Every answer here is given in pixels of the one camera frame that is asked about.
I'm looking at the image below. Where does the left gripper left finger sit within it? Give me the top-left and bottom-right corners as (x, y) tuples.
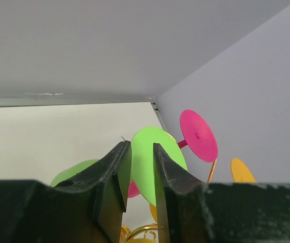
(0, 141), (132, 242)

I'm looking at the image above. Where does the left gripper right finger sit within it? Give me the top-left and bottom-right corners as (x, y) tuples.
(153, 143), (290, 242)

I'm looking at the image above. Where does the orange wine glass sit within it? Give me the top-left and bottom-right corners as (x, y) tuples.
(231, 158), (256, 183)
(119, 204), (159, 242)

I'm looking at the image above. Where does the pink wine glass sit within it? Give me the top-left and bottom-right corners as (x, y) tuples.
(131, 109), (218, 193)

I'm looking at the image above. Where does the green wine glass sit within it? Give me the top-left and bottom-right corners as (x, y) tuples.
(50, 126), (188, 208)

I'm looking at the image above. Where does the gold wire glass rack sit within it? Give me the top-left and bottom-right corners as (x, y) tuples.
(120, 127), (218, 242)

